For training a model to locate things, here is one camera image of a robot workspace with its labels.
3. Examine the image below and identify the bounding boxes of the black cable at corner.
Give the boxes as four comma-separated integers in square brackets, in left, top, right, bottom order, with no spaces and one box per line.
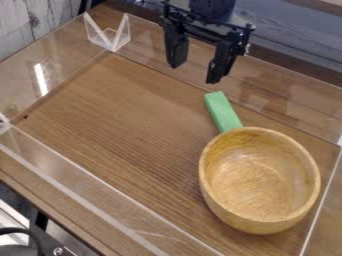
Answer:
[0,227,46,256]

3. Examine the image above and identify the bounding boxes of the black clamp with bolt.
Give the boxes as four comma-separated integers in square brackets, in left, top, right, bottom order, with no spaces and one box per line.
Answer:
[30,212,78,256]

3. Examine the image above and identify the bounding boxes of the clear acrylic barrier walls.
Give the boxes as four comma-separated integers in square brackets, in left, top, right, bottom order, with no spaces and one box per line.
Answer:
[0,8,342,256]

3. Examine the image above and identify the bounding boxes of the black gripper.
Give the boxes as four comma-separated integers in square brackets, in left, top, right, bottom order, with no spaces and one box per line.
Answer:
[161,0,257,84]

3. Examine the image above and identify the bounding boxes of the green rectangular block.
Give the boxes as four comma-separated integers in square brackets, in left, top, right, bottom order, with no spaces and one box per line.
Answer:
[205,91,244,132]

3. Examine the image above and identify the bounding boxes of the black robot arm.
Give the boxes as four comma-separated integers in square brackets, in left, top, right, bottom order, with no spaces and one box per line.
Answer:
[161,0,257,84]

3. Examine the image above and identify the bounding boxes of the light brown wooden bowl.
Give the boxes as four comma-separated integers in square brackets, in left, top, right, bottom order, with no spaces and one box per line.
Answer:
[200,127,323,235]

